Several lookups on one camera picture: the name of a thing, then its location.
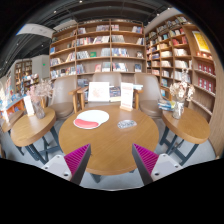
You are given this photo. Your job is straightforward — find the yellow poster on shelf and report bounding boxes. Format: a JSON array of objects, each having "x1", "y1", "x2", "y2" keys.
[{"x1": 193, "y1": 31, "x2": 210, "y2": 53}]

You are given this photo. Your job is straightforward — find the beige armchair right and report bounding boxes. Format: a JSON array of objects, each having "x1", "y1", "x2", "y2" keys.
[{"x1": 134, "y1": 73, "x2": 162, "y2": 119}]

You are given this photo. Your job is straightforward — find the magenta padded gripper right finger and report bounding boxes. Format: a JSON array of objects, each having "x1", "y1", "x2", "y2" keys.
[{"x1": 132, "y1": 144, "x2": 182, "y2": 185}]

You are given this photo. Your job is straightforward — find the white sign in wooden stand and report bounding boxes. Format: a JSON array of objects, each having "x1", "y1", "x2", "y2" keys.
[{"x1": 120, "y1": 82, "x2": 133, "y2": 111}]

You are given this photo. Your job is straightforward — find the round wooden table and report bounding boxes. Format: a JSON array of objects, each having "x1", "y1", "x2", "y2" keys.
[
  {"x1": 158, "y1": 106, "x2": 211, "y2": 167},
  {"x1": 10, "y1": 106, "x2": 63, "y2": 165},
  {"x1": 58, "y1": 105, "x2": 159, "y2": 183}
]

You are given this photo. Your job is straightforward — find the glass vase dried flowers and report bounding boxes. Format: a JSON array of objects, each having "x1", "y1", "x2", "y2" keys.
[
  {"x1": 169, "y1": 68, "x2": 195, "y2": 119},
  {"x1": 27, "y1": 80, "x2": 53, "y2": 119}
]

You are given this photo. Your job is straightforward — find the glass vase dried flowers left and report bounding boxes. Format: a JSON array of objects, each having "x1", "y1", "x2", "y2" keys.
[{"x1": 27, "y1": 80, "x2": 53, "y2": 119}]

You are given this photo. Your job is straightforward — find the small white card left table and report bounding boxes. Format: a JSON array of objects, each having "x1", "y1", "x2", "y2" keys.
[{"x1": 23, "y1": 96, "x2": 35, "y2": 116}]

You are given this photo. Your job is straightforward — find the wooden bookshelf right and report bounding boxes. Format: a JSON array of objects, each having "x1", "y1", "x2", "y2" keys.
[{"x1": 145, "y1": 10, "x2": 224, "y2": 155}]

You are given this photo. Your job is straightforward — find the glass vase dried flowers right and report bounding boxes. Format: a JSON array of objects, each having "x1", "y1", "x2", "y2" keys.
[{"x1": 169, "y1": 68, "x2": 195, "y2": 119}]

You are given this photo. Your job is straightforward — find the distant wooden bookshelf left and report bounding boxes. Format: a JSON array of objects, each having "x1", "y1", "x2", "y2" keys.
[{"x1": 15, "y1": 60, "x2": 39, "y2": 94}]

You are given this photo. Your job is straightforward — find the large wooden bookshelf centre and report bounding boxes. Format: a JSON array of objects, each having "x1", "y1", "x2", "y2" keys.
[{"x1": 48, "y1": 19, "x2": 147, "y2": 82}]

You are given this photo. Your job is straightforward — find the beige armchair centre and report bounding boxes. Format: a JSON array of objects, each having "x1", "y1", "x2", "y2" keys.
[{"x1": 78, "y1": 72, "x2": 141, "y2": 109}]

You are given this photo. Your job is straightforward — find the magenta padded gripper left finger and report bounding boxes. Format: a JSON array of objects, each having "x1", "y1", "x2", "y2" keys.
[{"x1": 42, "y1": 144, "x2": 91, "y2": 185}]

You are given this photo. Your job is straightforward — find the round wooden centre table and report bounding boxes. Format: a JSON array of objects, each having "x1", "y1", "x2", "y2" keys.
[{"x1": 58, "y1": 105, "x2": 159, "y2": 183}]

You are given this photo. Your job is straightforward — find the round wooden right table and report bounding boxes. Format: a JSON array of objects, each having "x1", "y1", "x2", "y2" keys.
[{"x1": 158, "y1": 106, "x2": 211, "y2": 167}]

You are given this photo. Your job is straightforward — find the stack of books right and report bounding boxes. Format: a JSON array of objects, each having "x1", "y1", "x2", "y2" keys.
[{"x1": 158, "y1": 99, "x2": 175, "y2": 111}]

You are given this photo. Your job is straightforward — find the dark book on chair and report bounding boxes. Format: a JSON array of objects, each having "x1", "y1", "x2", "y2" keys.
[{"x1": 109, "y1": 86, "x2": 121, "y2": 102}]

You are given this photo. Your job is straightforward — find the beige armchair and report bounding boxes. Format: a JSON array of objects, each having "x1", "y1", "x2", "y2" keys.
[
  {"x1": 78, "y1": 72, "x2": 141, "y2": 109},
  {"x1": 50, "y1": 75, "x2": 80, "y2": 120},
  {"x1": 134, "y1": 73, "x2": 162, "y2": 119}
]

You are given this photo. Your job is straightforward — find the round wooden left table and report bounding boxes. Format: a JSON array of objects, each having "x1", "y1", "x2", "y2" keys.
[{"x1": 10, "y1": 106, "x2": 63, "y2": 165}]

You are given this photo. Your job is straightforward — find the white mouse pad red rest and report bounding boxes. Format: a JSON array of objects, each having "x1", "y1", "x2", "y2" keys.
[{"x1": 73, "y1": 110, "x2": 109, "y2": 129}]

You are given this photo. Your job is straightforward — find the beige armchair left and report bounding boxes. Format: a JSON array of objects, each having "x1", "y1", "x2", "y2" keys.
[{"x1": 50, "y1": 75, "x2": 80, "y2": 120}]

